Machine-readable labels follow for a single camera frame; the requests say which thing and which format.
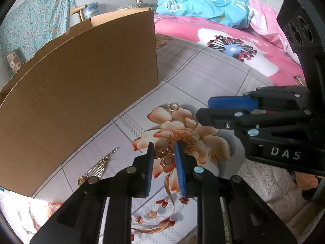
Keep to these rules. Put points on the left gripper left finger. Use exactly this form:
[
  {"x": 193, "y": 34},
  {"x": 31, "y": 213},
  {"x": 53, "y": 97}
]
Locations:
[{"x": 79, "y": 219}]

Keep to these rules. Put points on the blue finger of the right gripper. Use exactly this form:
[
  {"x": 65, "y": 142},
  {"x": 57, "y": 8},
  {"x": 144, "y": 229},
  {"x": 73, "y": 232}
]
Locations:
[
  {"x": 220, "y": 118},
  {"x": 233, "y": 101}
]

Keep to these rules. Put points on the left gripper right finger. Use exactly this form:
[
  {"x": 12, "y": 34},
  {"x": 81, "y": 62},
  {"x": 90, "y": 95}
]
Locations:
[{"x": 228, "y": 211}]

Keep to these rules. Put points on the silver chain earring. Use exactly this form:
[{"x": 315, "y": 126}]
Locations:
[{"x": 98, "y": 169}]

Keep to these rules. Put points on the gold clover earring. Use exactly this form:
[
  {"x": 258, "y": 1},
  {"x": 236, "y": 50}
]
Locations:
[{"x": 165, "y": 156}]

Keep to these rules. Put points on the white fluffy rug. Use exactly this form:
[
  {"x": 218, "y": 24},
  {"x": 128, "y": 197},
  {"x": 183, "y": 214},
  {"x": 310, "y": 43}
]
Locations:
[{"x": 283, "y": 195}]

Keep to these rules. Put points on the pink floral blanket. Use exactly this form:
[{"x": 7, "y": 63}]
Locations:
[{"x": 262, "y": 45}]

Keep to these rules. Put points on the floral tablecloth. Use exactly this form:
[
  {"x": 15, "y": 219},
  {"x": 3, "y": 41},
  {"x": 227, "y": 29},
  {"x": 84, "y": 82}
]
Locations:
[{"x": 189, "y": 74}]

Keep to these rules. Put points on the blue patterned cloth bundle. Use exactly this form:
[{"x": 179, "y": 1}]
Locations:
[{"x": 232, "y": 13}]

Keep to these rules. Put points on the brown cardboard box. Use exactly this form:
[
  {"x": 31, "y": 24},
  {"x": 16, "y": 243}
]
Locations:
[{"x": 71, "y": 88}]

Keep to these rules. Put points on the checkered patterned column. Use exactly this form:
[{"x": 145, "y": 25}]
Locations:
[{"x": 15, "y": 60}]

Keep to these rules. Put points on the blue water jug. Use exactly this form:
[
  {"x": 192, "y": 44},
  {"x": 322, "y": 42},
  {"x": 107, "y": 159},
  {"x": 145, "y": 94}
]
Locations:
[{"x": 92, "y": 9}]

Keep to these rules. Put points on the teal floral hanging cloth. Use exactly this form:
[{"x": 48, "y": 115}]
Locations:
[{"x": 31, "y": 25}]

